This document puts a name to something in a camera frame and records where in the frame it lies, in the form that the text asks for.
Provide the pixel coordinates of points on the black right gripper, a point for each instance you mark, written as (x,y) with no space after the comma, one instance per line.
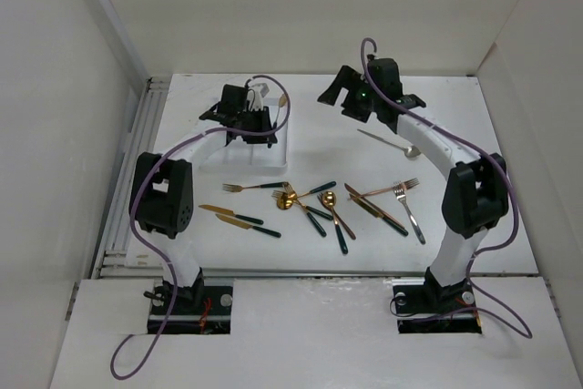
(351,79)

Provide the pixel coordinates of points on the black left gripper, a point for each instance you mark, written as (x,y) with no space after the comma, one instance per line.
(260,116)

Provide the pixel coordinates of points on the silver spoon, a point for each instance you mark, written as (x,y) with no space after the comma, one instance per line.
(411,152)

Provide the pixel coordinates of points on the rose gold knife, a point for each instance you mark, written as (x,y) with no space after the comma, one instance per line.
(369,201)

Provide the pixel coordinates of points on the silver fork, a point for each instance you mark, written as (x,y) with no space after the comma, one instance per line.
(400,194)

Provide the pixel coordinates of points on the gold knife green handle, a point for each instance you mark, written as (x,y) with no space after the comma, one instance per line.
(378,215)
(248,226)
(231,213)

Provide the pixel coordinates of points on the gold spoon green handle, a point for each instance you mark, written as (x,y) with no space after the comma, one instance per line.
(341,240)
(282,102)

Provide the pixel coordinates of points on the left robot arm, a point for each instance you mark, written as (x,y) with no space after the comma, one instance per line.
(162,195)

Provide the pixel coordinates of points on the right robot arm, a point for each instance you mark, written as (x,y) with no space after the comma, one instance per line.
(475,192)

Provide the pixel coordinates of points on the white three-compartment cutlery tray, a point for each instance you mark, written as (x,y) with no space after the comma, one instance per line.
(247,159)

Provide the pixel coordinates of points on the gold spoon in pile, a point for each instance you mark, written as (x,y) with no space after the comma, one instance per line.
(323,187)

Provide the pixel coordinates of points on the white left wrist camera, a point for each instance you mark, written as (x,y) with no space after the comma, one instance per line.
(255,96)

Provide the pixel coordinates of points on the gold fork green handle lower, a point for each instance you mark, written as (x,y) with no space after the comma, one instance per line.
(309,216)

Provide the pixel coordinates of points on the aluminium rail frame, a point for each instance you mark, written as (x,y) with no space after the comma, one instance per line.
(113,240)

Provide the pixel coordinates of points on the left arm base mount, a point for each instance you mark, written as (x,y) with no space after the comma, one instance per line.
(209,313)

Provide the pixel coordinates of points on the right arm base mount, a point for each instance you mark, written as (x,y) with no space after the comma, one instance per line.
(418,313)

